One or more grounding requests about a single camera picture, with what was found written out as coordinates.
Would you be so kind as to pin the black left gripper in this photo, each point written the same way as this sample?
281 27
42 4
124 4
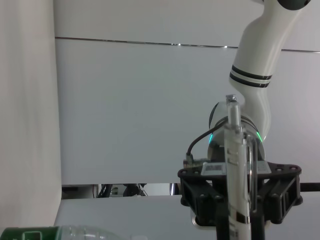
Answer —
192 173

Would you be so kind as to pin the grey silver pen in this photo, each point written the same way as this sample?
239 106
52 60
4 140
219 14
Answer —
236 175

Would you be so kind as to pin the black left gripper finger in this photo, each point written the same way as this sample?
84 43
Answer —
282 200

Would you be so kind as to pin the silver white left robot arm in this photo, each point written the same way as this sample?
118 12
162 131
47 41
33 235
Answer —
252 62

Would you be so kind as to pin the clear bottle green label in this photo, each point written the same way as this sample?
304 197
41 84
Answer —
75 232

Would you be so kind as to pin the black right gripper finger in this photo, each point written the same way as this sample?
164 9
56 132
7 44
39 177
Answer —
257 230
222 231

